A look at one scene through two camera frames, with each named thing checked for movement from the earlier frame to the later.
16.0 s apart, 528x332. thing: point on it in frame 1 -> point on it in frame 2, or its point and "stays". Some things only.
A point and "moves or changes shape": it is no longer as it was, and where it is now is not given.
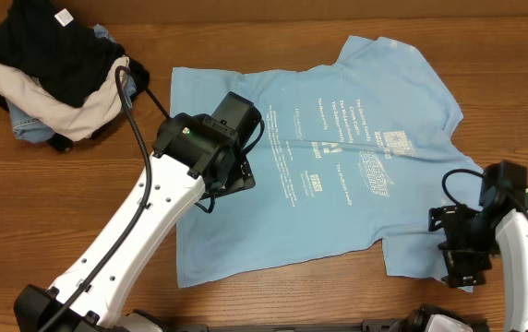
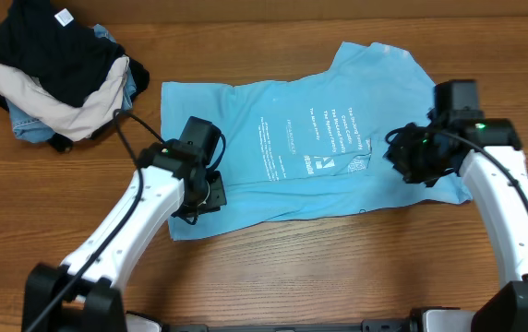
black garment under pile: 63,141 stays
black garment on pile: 70,56 stays
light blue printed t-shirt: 353,149 moves or changes shape
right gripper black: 451,242 -> 408,157
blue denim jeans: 30,129 stays
